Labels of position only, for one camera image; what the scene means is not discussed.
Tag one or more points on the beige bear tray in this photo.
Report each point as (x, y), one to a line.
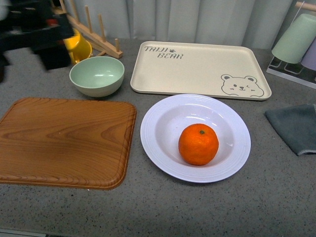
(215, 70)

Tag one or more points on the brown wooden tray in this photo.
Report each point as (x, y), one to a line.
(66, 143)

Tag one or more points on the green bowl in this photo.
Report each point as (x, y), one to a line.
(97, 76)

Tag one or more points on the orange fruit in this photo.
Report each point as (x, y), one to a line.
(198, 144)

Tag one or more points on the purple cup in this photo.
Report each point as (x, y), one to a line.
(309, 59)

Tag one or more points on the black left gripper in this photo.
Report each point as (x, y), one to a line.
(32, 24)

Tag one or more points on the yellow mug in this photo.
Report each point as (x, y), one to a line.
(78, 47)

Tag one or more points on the wooden dish rack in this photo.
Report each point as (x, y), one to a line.
(98, 42)

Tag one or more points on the grey cloth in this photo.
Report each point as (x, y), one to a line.
(296, 126)

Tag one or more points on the green cup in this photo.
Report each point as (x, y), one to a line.
(296, 40)

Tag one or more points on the white round plate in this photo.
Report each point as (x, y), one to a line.
(164, 122)

